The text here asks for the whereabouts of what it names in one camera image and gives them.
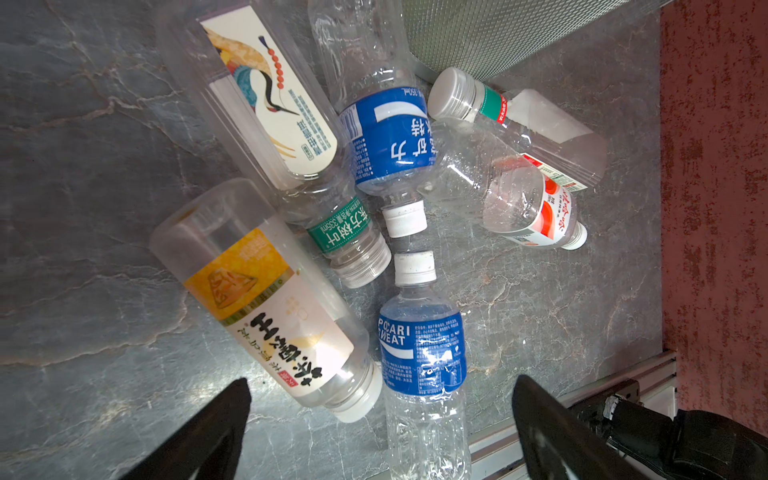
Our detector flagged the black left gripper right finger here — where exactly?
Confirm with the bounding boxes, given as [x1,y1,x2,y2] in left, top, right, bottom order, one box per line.
[514,375,645,479]

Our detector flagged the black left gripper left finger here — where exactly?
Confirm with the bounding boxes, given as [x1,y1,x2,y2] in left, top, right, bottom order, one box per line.
[123,378,251,479]

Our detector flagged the yellow label tea bottle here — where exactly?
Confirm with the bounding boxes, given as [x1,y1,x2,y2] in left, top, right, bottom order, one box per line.
[149,178,383,423]

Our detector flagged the Pocari Sweat blue bottle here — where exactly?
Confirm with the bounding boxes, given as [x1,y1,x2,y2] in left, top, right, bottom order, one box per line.
[377,251,471,479]

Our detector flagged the red white label bottle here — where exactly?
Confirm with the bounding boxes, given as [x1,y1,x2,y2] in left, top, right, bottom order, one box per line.
[420,120,588,251]

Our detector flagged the blue label bottle near bin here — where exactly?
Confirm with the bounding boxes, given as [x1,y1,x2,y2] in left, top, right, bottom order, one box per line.
[308,1,437,238]

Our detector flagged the green band square bottle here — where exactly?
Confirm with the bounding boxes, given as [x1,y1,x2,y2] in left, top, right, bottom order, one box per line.
[427,67,608,192]

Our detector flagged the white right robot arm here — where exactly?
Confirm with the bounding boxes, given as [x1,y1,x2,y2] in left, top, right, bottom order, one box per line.
[569,380,767,479]

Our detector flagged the crane label clear bottle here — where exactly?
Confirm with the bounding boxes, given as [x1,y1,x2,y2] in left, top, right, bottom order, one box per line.
[155,1,392,289]

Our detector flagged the grey mesh waste bin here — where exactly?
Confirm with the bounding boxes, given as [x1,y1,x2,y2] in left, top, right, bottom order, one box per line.
[402,0,624,83]

